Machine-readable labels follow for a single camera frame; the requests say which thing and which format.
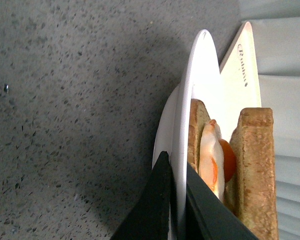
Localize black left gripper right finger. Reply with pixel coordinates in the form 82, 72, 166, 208
186, 165, 257, 240

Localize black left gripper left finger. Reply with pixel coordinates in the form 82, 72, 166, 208
111, 151, 173, 240

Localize toast slice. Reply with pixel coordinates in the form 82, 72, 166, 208
224, 107, 279, 240

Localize white round plate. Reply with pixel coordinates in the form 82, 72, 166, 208
152, 29, 220, 240

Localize fried egg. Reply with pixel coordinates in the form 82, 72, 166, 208
198, 119, 237, 203

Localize bottom bread slice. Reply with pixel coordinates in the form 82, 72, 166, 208
187, 98, 210, 174

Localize beige rabbit tray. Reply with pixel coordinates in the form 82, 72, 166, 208
192, 21, 263, 146

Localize white curtain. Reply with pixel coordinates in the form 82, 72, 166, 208
239, 0, 300, 240

